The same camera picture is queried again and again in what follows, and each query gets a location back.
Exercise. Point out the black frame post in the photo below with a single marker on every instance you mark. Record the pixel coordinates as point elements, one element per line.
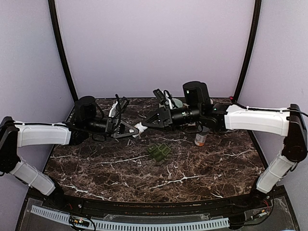
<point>249,49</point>
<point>60,48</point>

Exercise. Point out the celadon bowl on plate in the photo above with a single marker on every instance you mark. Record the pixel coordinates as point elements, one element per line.
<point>176,103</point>

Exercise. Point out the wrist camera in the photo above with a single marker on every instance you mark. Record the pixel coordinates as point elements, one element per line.
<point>118,107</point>
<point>165,99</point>

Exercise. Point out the black front rail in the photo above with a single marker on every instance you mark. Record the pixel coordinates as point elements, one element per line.
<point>278,201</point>

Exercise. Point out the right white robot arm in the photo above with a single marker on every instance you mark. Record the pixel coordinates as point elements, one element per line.
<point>286,122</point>

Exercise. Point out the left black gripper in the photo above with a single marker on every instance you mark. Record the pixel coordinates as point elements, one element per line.
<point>111,125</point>

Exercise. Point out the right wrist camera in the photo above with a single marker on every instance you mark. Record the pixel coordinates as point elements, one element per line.
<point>165,99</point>

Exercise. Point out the green weekly pill organizer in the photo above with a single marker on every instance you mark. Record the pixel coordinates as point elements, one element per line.
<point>158,152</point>

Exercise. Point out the left black frame post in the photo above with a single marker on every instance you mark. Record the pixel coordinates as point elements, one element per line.
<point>60,48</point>

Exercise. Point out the right black frame post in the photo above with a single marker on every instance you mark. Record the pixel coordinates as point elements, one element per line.
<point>249,49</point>

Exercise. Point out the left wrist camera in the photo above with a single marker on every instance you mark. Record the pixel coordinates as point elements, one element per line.
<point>118,107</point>

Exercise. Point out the white slotted cable duct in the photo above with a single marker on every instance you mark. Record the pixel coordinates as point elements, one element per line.
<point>130,223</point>

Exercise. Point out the large grey-capped pill bottle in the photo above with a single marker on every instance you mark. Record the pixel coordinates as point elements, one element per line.
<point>200,137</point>

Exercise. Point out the small white pill bottle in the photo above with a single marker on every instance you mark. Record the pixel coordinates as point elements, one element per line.
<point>140,128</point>

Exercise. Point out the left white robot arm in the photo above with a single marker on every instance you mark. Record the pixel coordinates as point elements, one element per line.
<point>17,134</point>

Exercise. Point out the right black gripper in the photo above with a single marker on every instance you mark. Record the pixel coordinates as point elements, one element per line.
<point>165,112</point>

